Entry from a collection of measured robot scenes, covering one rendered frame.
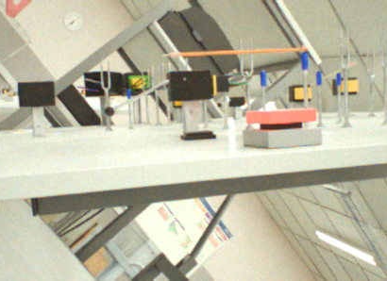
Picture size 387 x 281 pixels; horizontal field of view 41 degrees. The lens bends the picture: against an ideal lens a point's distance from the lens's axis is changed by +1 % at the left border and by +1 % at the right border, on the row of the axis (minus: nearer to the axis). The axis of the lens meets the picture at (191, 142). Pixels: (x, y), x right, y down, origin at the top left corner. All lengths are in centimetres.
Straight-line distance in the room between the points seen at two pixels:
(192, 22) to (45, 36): 655
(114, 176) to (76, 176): 3
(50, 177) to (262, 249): 970
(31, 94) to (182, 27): 92
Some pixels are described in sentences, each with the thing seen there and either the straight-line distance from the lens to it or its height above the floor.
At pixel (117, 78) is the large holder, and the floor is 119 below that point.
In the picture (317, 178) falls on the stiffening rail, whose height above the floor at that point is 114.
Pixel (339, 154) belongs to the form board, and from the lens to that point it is 47.
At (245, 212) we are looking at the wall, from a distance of 966.
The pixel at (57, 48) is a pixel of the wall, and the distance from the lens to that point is 830.
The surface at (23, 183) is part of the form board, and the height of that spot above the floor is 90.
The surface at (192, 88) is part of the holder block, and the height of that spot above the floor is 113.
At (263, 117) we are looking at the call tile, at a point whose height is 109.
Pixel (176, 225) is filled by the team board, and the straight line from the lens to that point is 913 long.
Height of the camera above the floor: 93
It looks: 13 degrees up
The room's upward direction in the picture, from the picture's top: 50 degrees clockwise
